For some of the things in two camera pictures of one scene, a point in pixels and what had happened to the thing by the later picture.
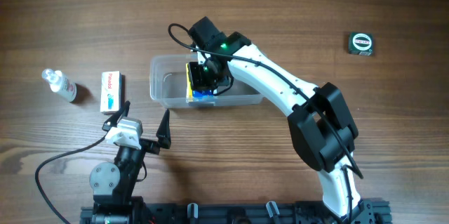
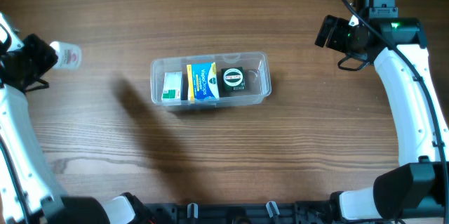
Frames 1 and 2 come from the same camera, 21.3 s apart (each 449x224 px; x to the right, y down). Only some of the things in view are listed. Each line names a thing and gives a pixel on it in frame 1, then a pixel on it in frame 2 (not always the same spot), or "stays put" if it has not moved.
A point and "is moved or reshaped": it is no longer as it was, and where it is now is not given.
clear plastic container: [168, 86] stays put
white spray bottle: [59, 83] to [69, 55]
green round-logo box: [360, 43] is moved or reshaped
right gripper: [202, 86] to [330, 36]
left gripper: [148, 145] to [40, 57]
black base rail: [372, 211] stays put
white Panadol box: [111, 92] to [172, 87]
